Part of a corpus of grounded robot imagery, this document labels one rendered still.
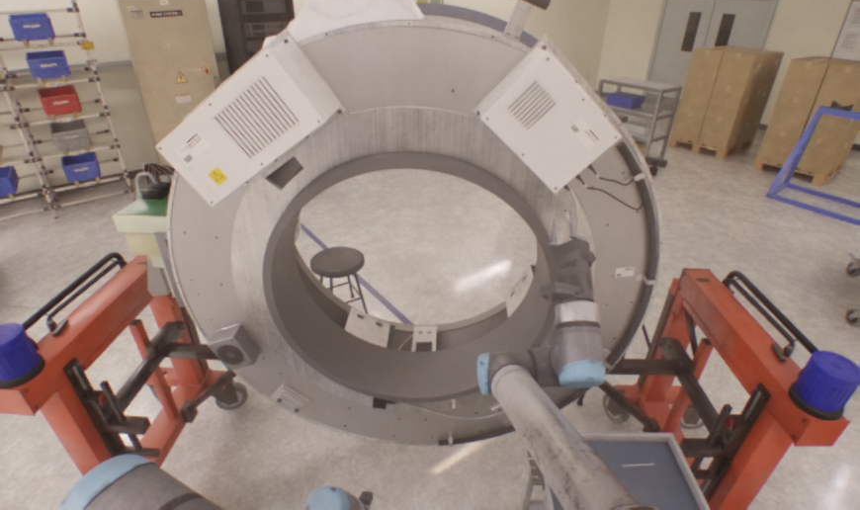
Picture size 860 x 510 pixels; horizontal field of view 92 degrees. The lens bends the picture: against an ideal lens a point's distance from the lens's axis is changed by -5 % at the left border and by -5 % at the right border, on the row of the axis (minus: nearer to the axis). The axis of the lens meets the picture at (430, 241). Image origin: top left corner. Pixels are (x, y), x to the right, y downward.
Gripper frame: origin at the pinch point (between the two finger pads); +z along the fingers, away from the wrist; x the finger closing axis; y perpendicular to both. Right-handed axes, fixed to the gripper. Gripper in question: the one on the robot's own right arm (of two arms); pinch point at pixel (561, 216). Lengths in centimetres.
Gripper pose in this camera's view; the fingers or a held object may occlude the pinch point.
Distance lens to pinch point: 105.2
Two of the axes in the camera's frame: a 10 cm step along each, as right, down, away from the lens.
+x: 5.8, -3.0, -7.6
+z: 0.4, -9.2, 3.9
